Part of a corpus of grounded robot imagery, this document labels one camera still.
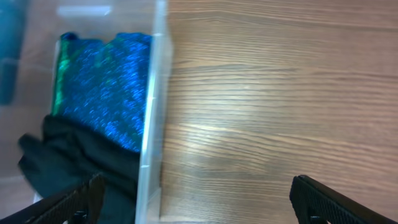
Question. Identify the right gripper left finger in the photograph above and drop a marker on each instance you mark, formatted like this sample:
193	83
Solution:
80	204

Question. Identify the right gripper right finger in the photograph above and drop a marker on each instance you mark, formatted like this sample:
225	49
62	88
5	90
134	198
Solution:
314	202

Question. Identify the black cloth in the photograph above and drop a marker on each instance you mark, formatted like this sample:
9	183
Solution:
68	153

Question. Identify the clear plastic container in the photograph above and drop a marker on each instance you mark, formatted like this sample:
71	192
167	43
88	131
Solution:
46	21

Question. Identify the blue sequin garment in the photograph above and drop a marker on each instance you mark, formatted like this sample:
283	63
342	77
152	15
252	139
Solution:
103	85

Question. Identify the folded blue denim cloth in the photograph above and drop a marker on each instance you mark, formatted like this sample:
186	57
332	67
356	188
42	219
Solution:
13	22

